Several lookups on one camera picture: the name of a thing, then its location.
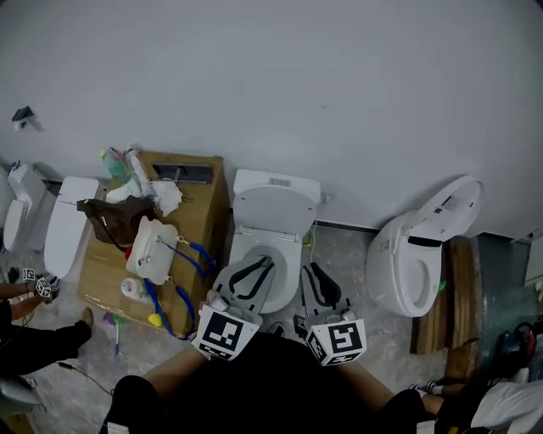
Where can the green and purple duster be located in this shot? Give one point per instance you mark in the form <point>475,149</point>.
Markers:
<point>113,318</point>

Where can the white closed toilet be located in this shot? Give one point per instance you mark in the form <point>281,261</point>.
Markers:
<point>70,224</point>

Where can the white cloth bundle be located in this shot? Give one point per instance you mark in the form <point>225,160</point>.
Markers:
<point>509,402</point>

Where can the person's right forearm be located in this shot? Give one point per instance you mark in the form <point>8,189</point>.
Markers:
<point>369,381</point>

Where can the white toilet with tank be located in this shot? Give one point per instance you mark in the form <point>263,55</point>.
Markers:
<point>27,190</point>

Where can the person's left shoe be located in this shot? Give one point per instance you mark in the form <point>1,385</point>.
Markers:
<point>276,329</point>

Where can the grey plastic shell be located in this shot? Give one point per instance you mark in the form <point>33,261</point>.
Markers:
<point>17,396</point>

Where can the large cardboard box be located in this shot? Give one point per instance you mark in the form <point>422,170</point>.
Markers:
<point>199,212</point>

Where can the person's shoe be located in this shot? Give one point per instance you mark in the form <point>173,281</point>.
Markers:
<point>299,328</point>
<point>276,329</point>

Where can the white labelled toilet lid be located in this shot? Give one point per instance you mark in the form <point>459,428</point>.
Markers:
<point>462,203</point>

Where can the green bottle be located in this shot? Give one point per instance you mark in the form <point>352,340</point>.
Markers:
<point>113,166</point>

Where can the person's black shirt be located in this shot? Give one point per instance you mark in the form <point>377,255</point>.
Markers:
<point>271,390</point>

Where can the pink and white bottle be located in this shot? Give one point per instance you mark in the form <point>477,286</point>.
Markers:
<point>132,289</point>

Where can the black and red bag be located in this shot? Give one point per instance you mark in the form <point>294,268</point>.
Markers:
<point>515,343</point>

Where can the black wall holder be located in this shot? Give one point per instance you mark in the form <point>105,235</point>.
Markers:
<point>24,115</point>

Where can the white handbag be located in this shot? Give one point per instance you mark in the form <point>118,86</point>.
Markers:
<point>152,250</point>

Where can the person's right shoe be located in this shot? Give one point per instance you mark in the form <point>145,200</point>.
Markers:
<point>299,328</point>

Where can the white smart toilet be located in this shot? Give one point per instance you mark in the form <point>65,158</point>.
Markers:
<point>384,263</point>

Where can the grey metal panel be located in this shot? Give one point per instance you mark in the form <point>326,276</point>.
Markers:
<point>500,275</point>

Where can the black flat tray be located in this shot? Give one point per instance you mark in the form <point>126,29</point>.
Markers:
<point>182,173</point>

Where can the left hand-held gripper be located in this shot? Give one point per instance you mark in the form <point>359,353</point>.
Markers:
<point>222,332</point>

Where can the brown bag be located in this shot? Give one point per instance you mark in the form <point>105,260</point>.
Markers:
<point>114,220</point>

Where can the white crumpled cloth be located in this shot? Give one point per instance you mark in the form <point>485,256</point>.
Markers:
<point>167,198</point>

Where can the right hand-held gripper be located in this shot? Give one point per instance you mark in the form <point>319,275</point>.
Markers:
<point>339,341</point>

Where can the striped slipper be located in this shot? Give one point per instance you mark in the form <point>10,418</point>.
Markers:
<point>428,386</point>

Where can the person's left forearm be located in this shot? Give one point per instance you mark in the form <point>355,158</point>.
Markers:
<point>174,366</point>

